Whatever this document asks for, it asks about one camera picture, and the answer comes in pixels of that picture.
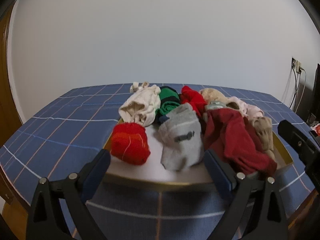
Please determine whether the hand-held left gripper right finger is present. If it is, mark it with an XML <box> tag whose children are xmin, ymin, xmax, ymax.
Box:
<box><xmin>204</xmin><ymin>149</ymin><xmax>289</xmax><ymax>240</ymax></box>

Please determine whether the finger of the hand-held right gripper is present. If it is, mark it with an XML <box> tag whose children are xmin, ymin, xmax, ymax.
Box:
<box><xmin>277</xmin><ymin>119</ymin><xmax>320</xmax><ymax>190</ymax></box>

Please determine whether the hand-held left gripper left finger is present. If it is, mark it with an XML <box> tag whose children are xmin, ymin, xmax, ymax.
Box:
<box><xmin>26</xmin><ymin>149</ymin><xmax>112</xmax><ymax>240</ymax></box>

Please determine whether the khaki underwear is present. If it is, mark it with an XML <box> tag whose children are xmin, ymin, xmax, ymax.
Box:
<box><xmin>246</xmin><ymin>116</ymin><xmax>275</xmax><ymax>162</ymax></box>

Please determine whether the dark red underwear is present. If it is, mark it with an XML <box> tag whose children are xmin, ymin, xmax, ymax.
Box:
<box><xmin>203</xmin><ymin>107</ymin><xmax>278</xmax><ymax>177</ymax></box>

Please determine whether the red sock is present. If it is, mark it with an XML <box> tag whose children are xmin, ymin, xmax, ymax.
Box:
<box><xmin>110</xmin><ymin>122</ymin><xmax>151</xmax><ymax>166</ymax></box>

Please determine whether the grey sock with navy cuff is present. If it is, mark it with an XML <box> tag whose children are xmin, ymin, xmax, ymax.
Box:
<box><xmin>157</xmin><ymin>103</ymin><xmax>204</xmax><ymax>172</ymax></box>

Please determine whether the pink underwear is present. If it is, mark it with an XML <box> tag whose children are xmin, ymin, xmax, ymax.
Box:
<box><xmin>226</xmin><ymin>96</ymin><xmax>264</xmax><ymax>120</ymax></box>

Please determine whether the shallow cardboard tray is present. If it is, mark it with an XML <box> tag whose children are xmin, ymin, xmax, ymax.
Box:
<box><xmin>102</xmin><ymin>116</ymin><xmax>294</xmax><ymax>188</ymax></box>

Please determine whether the beige dotted underwear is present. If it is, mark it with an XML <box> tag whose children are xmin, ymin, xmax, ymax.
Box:
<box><xmin>199</xmin><ymin>88</ymin><xmax>227</xmax><ymax>105</ymax></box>

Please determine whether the cream underwear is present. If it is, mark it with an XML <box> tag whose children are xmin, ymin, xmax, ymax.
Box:
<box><xmin>119</xmin><ymin>81</ymin><xmax>161</xmax><ymax>127</ymax></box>

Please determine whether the green striped underwear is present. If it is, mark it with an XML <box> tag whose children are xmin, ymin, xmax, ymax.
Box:
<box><xmin>154</xmin><ymin>86</ymin><xmax>181</xmax><ymax>124</ymax></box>

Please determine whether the black monitor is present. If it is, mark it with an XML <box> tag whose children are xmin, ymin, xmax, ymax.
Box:
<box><xmin>309</xmin><ymin>64</ymin><xmax>320</xmax><ymax>120</ymax></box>

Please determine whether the blue checked cloth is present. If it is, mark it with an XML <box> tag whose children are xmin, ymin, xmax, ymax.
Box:
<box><xmin>0</xmin><ymin>83</ymin><xmax>317</xmax><ymax>240</ymax></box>

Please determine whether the dark wooden dresser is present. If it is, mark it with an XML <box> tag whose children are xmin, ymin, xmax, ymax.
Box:
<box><xmin>0</xmin><ymin>167</ymin><xmax>318</xmax><ymax>240</ymax></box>

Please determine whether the brown wooden door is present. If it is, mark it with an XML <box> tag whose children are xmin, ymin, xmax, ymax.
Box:
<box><xmin>0</xmin><ymin>12</ymin><xmax>24</xmax><ymax>130</ymax></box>

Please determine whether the black power cable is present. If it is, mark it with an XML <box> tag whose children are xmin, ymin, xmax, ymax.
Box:
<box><xmin>290</xmin><ymin>66</ymin><xmax>307</xmax><ymax>109</ymax></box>

